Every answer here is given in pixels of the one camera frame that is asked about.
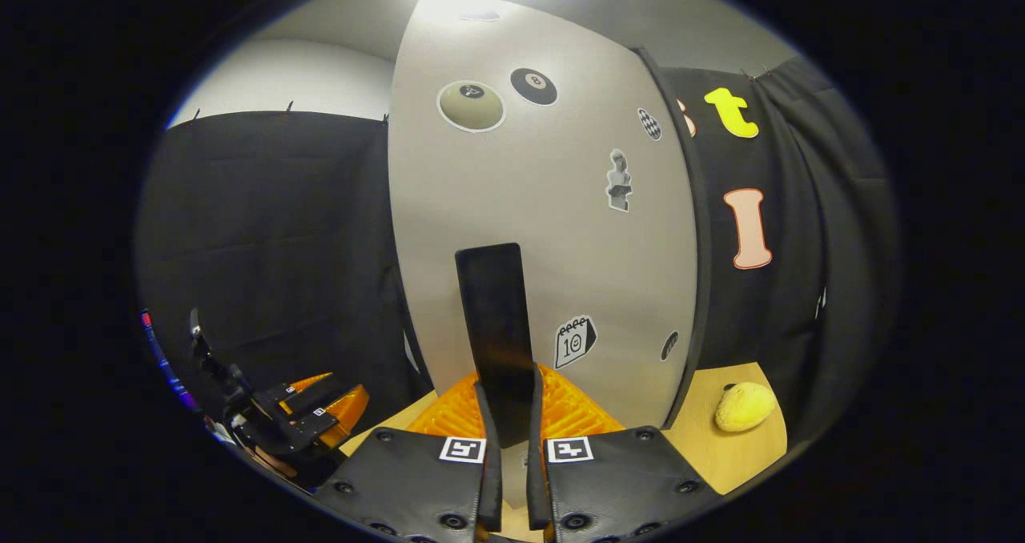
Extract black cabinet door handle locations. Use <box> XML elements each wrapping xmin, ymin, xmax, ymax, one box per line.
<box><xmin>455</xmin><ymin>243</ymin><xmax>536</xmax><ymax>448</ymax></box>

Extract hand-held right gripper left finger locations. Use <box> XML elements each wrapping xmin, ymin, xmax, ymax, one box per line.
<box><xmin>312</xmin><ymin>364</ymin><xmax>504</xmax><ymax>543</ymax></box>

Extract black backdrop cloth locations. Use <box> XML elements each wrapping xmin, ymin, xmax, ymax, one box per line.
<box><xmin>135</xmin><ymin>54</ymin><xmax>902</xmax><ymax>448</ymax></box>

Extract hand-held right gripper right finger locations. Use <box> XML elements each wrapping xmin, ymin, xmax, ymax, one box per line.
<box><xmin>526</xmin><ymin>364</ymin><xmax>722</xmax><ymax>543</ymax></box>

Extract yellow bumpy round toy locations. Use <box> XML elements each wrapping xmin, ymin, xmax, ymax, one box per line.
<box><xmin>714</xmin><ymin>381</ymin><xmax>779</xmax><ymax>433</ymax></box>

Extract grey cabinet door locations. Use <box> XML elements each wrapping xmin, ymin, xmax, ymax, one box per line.
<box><xmin>388</xmin><ymin>0</ymin><xmax>699</xmax><ymax>520</ymax></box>

